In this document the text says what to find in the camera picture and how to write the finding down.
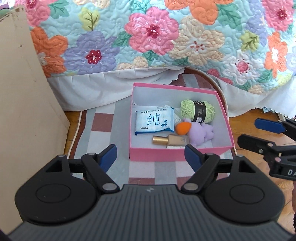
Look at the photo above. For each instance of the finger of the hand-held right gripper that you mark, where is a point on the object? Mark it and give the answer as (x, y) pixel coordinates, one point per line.
(268, 124)
(254, 142)

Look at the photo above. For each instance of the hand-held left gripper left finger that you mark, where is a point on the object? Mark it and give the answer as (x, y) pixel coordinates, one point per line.
(108, 157)

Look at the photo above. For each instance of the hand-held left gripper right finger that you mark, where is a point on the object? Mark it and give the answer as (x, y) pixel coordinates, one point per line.
(193, 157)

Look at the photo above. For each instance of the beige foundation bottle gold cap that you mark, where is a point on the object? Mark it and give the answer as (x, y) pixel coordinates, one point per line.
(178, 140)

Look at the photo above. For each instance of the purple plush toy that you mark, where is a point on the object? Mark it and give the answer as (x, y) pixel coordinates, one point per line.
(201, 134)

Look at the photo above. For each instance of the orange makeup sponge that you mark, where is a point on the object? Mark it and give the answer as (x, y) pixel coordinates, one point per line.
(182, 128)

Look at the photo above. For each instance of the pink cardboard box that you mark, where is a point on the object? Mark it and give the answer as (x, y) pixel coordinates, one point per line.
(157, 155)

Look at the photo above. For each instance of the clear bag of floss picks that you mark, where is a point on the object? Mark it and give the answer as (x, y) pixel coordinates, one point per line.
(178, 118)

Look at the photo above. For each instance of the green yarn ball black label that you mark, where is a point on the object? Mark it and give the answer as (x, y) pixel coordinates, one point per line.
(187, 109)

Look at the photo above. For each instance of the blue white wet wipes pack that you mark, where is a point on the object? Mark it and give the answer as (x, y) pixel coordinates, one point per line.
(152, 120)

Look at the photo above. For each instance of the pile of papers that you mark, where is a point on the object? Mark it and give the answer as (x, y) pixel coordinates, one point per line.
(268, 109)

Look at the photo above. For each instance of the floral quilt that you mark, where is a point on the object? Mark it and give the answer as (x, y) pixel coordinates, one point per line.
(161, 30)

